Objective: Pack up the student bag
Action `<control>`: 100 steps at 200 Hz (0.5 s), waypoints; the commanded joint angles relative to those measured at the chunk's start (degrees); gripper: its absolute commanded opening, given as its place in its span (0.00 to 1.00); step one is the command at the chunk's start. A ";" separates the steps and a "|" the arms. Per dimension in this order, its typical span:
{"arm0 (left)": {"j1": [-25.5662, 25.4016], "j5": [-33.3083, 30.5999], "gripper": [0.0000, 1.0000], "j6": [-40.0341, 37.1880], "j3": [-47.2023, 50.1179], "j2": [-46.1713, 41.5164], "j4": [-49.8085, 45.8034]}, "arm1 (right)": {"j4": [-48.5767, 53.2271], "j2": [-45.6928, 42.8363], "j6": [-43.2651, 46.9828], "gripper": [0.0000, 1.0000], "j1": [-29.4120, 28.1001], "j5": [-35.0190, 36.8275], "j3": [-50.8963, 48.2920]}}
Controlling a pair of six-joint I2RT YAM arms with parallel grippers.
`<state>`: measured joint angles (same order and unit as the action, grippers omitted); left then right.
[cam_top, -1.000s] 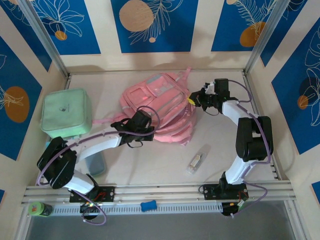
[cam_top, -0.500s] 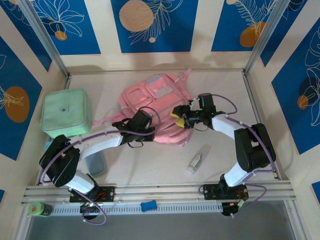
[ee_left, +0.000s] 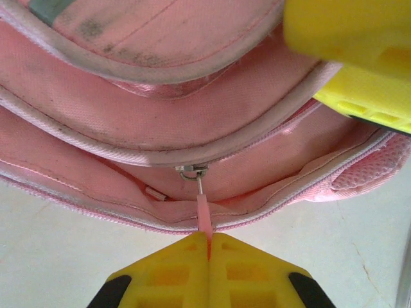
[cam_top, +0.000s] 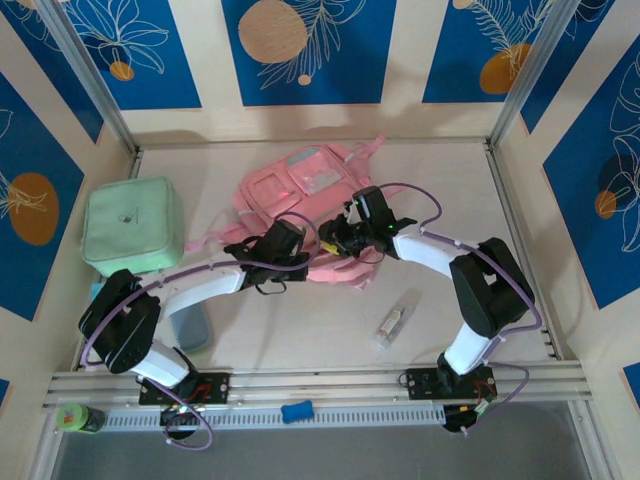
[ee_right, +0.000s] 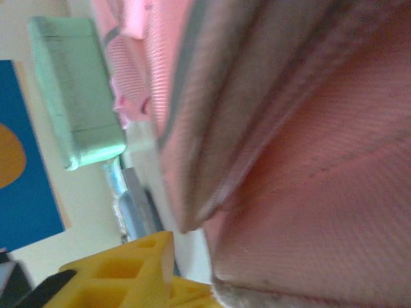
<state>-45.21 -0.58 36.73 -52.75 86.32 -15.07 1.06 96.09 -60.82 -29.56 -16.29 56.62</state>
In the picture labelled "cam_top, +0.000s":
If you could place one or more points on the left black electronics board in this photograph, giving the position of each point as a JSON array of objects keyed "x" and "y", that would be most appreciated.
[{"x": 177, "y": 417}]

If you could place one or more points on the grey blue pencil case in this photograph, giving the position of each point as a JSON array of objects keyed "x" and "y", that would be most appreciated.
[{"x": 192, "y": 330}]

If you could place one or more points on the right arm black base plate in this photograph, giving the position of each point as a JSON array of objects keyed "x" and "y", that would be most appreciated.
[{"x": 420, "y": 384}]

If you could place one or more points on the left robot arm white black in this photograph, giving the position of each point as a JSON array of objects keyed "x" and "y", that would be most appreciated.
[{"x": 205, "y": 291}]

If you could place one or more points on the clear plastic stationery packet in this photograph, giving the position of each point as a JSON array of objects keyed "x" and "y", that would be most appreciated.
[{"x": 397, "y": 320}]

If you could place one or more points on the right black electronics board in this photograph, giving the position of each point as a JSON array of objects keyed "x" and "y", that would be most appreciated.
[{"x": 462, "y": 417}]

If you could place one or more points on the blue bone shaped sponge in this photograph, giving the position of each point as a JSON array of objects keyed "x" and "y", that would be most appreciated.
[{"x": 297, "y": 412}]

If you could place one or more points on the green bottle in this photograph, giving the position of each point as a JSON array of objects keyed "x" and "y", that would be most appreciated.
[{"x": 75, "y": 419}]

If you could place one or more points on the aluminium frame post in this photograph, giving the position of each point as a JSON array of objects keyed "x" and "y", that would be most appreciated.
[
  {"x": 91, "y": 75},
  {"x": 532, "y": 75}
]

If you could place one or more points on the right aluminium frame post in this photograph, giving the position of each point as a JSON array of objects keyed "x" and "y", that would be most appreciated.
[{"x": 532, "y": 75}]

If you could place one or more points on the black electronics board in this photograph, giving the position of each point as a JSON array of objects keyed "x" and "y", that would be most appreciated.
[
  {"x": 462, "y": 417},
  {"x": 177, "y": 417}
]

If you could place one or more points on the mint green square pouch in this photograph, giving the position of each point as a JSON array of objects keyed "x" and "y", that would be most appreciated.
[{"x": 130, "y": 220}]

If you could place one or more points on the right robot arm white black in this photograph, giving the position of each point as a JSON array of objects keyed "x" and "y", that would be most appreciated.
[{"x": 425, "y": 252}]

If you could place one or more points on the pink school backpack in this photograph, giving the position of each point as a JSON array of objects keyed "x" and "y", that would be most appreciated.
[{"x": 270, "y": 195}]

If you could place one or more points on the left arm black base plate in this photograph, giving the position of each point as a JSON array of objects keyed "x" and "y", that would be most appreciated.
[{"x": 215, "y": 387}]

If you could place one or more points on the left aluminium frame post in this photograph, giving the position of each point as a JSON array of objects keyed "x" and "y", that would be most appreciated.
[{"x": 91, "y": 75}]

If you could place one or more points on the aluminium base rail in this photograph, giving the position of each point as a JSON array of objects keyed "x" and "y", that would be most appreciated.
[{"x": 325, "y": 385}]

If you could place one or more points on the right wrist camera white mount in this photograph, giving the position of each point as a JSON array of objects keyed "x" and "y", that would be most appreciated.
[{"x": 351, "y": 211}]

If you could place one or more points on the light blue tissue pack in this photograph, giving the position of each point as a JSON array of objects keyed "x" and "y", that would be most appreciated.
[{"x": 99, "y": 291}]

